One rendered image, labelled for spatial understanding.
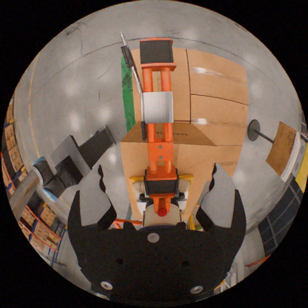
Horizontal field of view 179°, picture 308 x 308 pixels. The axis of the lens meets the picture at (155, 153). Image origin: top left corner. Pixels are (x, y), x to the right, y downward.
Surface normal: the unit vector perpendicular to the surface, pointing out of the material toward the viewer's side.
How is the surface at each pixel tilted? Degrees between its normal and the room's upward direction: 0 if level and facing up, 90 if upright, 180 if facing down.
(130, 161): 0
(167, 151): 1
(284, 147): 90
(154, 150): 1
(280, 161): 90
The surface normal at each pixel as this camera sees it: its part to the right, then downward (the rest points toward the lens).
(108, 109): -0.03, 0.47
